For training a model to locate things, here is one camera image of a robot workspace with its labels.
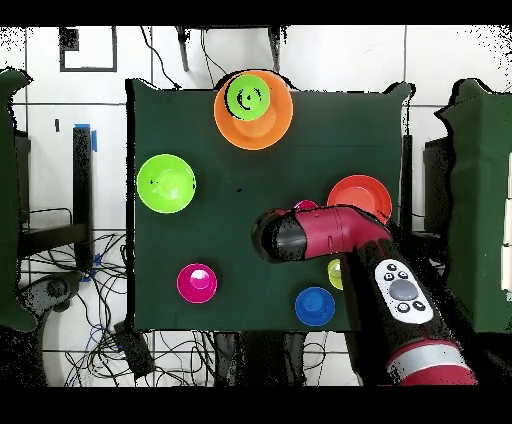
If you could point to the blue bowl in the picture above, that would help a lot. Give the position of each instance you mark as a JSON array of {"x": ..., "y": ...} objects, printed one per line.
[{"x": 314, "y": 306}]

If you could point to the small green bowl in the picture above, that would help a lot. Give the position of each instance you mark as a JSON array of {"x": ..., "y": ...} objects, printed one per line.
[{"x": 256, "y": 86}]

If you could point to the large green bowl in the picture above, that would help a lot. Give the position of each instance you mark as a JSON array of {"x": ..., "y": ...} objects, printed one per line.
[{"x": 166, "y": 184}]

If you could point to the black pedestal leg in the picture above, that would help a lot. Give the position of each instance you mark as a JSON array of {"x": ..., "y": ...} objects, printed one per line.
[{"x": 56, "y": 288}]

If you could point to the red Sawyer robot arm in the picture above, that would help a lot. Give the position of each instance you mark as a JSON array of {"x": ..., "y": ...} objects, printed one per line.
[{"x": 340, "y": 232}]

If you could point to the lime yellow-green cup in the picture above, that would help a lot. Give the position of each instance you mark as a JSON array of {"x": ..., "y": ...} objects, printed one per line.
[{"x": 335, "y": 276}]

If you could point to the pink cup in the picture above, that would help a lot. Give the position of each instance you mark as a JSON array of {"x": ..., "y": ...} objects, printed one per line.
[{"x": 305, "y": 204}]

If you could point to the black square frame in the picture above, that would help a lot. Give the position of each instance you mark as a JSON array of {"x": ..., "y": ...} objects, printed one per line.
[{"x": 68, "y": 40}]

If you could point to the black camera stand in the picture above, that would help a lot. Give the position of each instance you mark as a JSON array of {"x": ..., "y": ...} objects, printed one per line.
[{"x": 184, "y": 48}]

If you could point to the black metal stand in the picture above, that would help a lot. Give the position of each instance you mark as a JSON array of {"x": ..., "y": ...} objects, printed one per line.
[{"x": 82, "y": 180}]

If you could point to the black power strip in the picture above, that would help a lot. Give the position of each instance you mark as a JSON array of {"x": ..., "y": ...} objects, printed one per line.
[{"x": 134, "y": 352}]

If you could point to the dark green tablecloth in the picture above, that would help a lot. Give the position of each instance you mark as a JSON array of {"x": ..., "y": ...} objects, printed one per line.
[{"x": 240, "y": 224}]

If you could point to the small pink bowl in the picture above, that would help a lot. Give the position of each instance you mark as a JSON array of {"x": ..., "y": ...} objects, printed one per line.
[{"x": 196, "y": 283}]

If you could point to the wide red-orange bowl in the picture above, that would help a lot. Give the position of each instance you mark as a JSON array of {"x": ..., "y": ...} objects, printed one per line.
[{"x": 360, "y": 192}]

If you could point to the green cloth side table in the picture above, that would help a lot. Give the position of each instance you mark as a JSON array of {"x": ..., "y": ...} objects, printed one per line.
[
  {"x": 476, "y": 180},
  {"x": 10, "y": 200}
]

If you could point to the large orange bowl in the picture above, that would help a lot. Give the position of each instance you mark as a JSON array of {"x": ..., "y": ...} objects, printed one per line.
[{"x": 276, "y": 128}]

